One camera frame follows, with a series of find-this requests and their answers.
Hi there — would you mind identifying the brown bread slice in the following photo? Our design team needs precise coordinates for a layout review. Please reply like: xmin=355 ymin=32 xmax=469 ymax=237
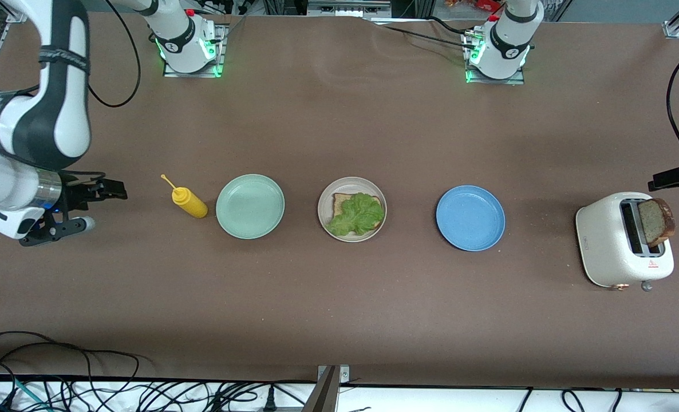
xmin=637 ymin=198 xmax=676 ymax=247
xmin=331 ymin=193 xmax=383 ymax=232

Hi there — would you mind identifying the green lettuce leaf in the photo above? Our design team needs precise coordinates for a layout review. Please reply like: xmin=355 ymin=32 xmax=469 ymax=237
xmin=325 ymin=192 xmax=386 ymax=237

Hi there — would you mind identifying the mint green plate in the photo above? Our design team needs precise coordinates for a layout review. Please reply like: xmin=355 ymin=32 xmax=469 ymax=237
xmin=216 ymin=174 xmax=286 ymax=240

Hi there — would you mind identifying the blue plate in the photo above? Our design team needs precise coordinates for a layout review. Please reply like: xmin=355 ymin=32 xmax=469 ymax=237
xmin=436 ymin=185 xmax=506 ymax=252

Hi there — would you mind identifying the beige plate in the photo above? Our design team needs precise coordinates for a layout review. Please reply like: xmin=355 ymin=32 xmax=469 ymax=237
xmin=317 ymin=177 xmax=388 ymax=243

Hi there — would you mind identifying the yellow squeeze bottle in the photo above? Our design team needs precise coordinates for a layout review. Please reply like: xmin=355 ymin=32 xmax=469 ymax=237
xmin=160 ymin=175 xmax=208 ymax=219

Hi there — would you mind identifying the white toaster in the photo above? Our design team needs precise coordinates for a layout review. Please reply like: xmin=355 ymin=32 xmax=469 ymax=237
xmin=575 ymin=192 xmax=675 ymax=291

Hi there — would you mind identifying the red snack packet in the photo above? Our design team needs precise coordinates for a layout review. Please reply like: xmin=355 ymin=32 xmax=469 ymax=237
xmin=445 ymin=0 xmax=503 ymax=13

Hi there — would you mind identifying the grey metal equipment box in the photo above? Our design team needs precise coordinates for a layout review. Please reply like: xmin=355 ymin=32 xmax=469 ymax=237
xmin=307 ymin=0 xmax=392 ymax=18

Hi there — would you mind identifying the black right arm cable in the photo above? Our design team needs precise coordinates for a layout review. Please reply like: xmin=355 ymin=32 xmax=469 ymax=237
xmin=0 ymin=0 xmax=141 ymax=178

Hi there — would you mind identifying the thin black cable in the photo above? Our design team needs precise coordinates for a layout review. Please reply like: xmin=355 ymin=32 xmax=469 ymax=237
xmin=0 ymin=348 xmax=141 ymax=381
xmin=0 ymin=331 xmax=94 ymax=358

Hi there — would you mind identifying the black base power cable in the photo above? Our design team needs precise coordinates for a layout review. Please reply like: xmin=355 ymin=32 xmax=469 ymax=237
xmin=382 ymin=16 xmax=477 ymax=49

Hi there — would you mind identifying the grey metal bracket post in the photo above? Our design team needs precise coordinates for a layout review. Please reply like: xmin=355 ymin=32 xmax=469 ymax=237
xmin=302 ymin=365 xmax=352 ymax=412

